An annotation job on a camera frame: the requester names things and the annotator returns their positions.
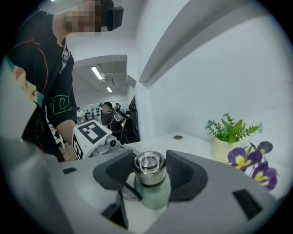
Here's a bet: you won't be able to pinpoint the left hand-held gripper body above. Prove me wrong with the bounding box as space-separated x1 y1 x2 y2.
72 121 122 160

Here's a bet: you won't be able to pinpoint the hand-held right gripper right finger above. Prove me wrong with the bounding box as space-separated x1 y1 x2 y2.
146 149 279 234

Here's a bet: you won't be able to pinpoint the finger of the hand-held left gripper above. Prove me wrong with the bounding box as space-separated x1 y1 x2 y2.
119 180 143 203

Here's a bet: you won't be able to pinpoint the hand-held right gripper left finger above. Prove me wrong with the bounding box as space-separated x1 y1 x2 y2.
44 148 144 234

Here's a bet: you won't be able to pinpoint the green metal bottle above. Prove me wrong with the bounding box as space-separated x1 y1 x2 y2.
133 175 172 211

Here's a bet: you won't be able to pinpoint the small metal cup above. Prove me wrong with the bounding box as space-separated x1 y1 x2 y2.
132 150 167 186

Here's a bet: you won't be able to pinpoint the person's left forearm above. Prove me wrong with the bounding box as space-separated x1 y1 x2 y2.
56 119 77 149

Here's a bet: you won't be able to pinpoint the black office chair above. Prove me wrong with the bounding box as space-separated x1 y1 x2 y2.
114 96 141 144

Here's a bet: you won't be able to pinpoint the purple pansy flower plant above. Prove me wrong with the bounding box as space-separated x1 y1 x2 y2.
227 140 279 191

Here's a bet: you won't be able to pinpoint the green plant in cream pot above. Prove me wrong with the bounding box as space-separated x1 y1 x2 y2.
205 112 264 161

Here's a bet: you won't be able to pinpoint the ceiling light tubes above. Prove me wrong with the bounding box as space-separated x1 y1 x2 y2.
91 66 113 93

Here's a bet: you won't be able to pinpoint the person's black printed t-shirt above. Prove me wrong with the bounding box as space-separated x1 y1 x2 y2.
6 10 78 162

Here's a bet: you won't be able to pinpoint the person's head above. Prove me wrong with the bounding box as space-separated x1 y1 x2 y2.
52 0 115 46

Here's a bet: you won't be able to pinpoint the black head-worn headset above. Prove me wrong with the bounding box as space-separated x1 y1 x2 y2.
100 0 125 32

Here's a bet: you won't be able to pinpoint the grey harness strap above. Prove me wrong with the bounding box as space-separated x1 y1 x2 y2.
60 42 70 75

